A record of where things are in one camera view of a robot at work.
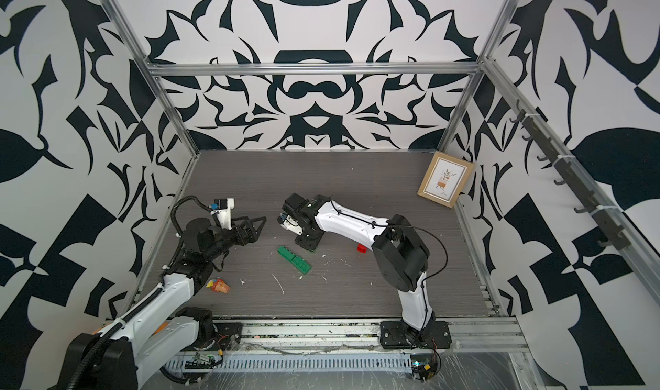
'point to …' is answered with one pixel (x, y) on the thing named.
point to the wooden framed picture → (445, 179)
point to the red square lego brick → (362, 248)
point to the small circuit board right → (424, 366)
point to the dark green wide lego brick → (301, 264)
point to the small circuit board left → (202, 362)
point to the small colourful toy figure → (218, 285)
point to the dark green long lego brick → (285, 252)
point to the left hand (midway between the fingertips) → (254, 214)
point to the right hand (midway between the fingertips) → (308, 235)
